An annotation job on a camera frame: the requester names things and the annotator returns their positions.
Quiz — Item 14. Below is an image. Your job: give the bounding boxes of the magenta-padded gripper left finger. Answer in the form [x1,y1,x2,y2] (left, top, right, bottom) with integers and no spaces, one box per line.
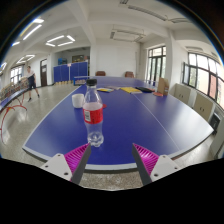
[40,143,92,185]

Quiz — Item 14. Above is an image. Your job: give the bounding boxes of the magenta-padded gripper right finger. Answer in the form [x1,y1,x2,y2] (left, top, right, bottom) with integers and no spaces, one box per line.
[131,143,183,187]

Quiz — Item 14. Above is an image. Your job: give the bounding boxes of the clear bottle with red label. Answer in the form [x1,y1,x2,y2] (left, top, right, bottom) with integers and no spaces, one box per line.
[82,78,105,148]

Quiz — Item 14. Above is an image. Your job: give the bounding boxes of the white cup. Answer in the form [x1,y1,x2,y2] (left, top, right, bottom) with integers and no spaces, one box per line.
[71,93,86,109]

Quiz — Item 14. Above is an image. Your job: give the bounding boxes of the white cabinet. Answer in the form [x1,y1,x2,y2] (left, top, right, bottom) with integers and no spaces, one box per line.
[173,83,215,123]

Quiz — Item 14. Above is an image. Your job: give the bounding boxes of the brown cardboard box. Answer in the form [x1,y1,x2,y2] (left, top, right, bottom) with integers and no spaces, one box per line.
[157,77,170,96]

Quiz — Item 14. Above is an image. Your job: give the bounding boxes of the blue table with red legs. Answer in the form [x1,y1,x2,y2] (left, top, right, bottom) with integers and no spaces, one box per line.
[0,76,30,143]

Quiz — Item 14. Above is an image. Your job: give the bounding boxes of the small blue table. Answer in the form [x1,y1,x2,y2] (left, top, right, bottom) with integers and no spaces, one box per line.
[73,75,91,86]

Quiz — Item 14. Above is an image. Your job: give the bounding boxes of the yellow and cyan book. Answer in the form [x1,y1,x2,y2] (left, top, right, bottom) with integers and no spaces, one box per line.
[96,87,115,93]

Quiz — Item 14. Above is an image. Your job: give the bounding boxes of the person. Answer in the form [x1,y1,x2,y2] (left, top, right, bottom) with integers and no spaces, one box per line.
[25,65,41,102]

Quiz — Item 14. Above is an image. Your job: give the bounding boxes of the dark door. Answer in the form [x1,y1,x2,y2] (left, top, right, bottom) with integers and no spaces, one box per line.
[39,59,49,88]

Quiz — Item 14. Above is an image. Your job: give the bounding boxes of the blue partition boards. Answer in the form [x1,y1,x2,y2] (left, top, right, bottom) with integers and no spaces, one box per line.
[53,61,89,84]

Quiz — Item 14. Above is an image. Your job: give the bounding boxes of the wide dark-framed window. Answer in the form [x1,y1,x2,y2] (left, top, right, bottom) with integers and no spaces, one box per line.
[181,52,224,109]

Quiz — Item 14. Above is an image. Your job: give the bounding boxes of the small bright window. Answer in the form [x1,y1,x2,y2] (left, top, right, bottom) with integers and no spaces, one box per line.
[9,65,24,84]

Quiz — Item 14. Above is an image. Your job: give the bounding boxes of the tall dark-framed window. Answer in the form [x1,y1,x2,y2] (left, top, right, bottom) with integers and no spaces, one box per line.
[146,45,167,84]

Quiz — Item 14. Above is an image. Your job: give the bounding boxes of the ceiling lights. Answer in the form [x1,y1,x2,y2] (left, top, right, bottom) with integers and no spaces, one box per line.
[0,18,76,73]

